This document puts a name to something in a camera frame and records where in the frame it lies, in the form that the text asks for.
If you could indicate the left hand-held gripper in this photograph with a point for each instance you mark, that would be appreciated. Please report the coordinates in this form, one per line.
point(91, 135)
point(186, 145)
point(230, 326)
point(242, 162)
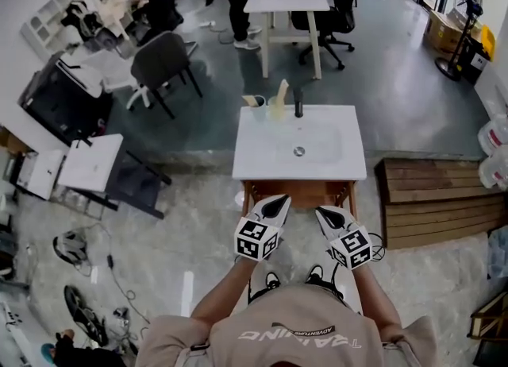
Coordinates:
point(256, 240)

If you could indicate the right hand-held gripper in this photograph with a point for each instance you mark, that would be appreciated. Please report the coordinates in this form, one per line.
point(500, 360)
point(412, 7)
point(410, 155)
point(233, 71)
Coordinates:
point(351, 248)

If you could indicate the wooden cabinet door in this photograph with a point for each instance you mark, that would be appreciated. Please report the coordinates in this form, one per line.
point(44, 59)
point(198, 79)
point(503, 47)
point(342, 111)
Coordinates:
point(352, 198)
point(247, 198)

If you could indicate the person's left forearm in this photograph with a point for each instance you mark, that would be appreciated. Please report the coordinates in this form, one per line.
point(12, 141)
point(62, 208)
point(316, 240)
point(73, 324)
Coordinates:
point(226, 286)

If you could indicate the person's right forearm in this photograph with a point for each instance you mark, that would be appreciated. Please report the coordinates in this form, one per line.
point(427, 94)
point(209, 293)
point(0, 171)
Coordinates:
point(375, 298)

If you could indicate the wooden vanity cabinet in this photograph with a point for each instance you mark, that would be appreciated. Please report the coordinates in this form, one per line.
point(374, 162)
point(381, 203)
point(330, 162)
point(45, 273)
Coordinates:
point(301, 192)

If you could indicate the white sink basin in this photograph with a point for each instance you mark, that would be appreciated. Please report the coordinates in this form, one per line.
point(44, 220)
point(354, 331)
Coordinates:
point(262, 159)

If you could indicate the person's left shoe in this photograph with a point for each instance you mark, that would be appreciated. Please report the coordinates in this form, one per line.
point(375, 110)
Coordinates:
point(272, 281)

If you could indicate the person's beige shirt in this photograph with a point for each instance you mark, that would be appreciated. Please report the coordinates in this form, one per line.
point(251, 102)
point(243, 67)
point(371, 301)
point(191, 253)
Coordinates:
point(293, 310)

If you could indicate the wooden slatted platform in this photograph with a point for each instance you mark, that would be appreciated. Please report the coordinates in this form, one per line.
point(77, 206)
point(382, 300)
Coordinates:
point(436, 206)

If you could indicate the beige cup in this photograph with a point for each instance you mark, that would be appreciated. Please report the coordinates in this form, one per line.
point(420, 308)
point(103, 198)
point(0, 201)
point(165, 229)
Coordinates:
point(277, 111)

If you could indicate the clear cup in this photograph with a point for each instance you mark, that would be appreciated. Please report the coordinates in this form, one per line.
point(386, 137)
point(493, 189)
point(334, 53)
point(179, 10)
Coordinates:
point(260, 111)

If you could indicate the black faucet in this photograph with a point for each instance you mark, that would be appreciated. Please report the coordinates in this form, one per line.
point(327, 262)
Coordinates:
point(299, 103)

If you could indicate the flat beige stick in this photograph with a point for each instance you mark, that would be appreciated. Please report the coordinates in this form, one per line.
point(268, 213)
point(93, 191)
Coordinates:
point(250, 100)

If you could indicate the tall beige tube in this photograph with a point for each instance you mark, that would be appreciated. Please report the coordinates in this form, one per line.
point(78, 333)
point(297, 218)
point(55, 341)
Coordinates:
point(283, 91)

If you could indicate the dark metal basin stand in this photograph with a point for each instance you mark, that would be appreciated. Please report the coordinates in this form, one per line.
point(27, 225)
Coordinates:
point(139, 186)

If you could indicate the blue plastic bag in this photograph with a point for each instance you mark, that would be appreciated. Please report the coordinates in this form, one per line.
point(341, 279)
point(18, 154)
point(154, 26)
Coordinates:
point(499, 252)

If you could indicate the clear plastic jug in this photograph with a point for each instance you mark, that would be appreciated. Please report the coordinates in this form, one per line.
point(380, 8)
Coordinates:
point(494, 171)
point(494, 135)

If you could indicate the white swivel chair base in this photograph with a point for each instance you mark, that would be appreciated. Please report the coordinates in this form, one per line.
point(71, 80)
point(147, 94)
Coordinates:
point(141, 97)

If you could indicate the white square basin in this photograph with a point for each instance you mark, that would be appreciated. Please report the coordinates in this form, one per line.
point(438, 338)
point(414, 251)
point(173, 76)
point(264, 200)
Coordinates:
point(91, 161)

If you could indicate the grey chair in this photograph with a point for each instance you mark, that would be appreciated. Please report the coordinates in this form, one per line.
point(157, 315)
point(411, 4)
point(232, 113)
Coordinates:
point(162, 59)

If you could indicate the grey white headset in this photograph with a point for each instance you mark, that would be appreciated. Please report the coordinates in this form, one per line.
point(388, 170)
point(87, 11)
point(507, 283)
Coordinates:
point(71, 246)

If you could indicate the black panel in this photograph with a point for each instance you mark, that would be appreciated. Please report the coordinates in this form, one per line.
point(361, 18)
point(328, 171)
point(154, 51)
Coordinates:
point(494, 353)

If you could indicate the black standing fan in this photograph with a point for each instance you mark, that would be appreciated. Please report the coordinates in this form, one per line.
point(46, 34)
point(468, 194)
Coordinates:
point(460, 51)

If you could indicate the black office chair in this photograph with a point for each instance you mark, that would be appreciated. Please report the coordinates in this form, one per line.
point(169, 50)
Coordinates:
point(337, 12)

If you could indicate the small black box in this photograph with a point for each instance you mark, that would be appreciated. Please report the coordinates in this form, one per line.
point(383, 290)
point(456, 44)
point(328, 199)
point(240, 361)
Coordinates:
point(476, 61)

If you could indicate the white desk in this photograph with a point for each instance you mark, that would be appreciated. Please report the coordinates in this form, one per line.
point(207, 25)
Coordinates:
point(285, 0)

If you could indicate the black headband device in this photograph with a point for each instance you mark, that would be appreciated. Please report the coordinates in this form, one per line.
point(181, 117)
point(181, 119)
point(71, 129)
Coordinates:
point(73, 304)

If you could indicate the cardboard box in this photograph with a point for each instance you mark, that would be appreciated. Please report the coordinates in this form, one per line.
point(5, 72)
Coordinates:
point(444, 32)

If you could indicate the white striped bag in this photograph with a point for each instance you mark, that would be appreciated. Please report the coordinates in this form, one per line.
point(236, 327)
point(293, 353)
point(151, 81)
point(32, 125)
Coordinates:
point(79, 73)

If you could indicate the yellow sign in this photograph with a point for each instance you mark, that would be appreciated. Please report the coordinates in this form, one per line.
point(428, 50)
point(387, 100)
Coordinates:
point(488, 41)

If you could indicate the cream high chair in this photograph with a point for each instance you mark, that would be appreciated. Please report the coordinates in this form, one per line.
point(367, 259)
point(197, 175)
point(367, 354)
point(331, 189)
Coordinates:
point(113, 10)

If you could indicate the black bag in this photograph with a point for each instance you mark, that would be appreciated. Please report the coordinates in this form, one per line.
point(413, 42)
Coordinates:
point(79, 20)

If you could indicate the white shelf unit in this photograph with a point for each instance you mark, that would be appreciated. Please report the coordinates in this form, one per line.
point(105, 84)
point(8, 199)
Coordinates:
point(43, 20)

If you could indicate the wooden frame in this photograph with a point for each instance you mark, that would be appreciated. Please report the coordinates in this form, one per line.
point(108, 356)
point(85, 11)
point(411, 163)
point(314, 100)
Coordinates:
point(490, 315)

